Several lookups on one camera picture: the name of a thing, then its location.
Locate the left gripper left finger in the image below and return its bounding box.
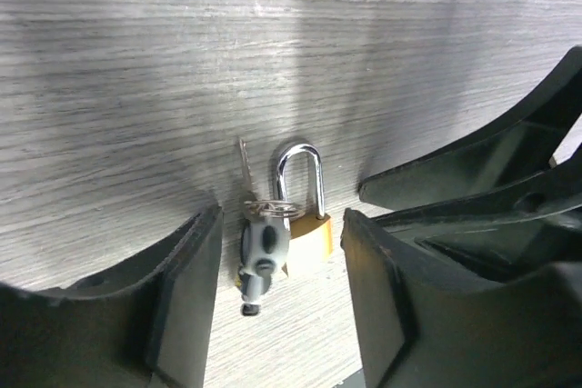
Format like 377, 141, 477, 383
1, 204, 223, 387

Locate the panda keychain with keys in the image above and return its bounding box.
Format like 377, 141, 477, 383
236, 139, 305, 316

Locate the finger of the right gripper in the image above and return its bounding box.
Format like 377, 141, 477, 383
359, 46, 581, 224

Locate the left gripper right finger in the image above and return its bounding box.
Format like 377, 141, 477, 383
342, 209, 581, 387

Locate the small brass padlock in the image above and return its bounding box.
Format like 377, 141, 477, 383
275, 141, 334, 278

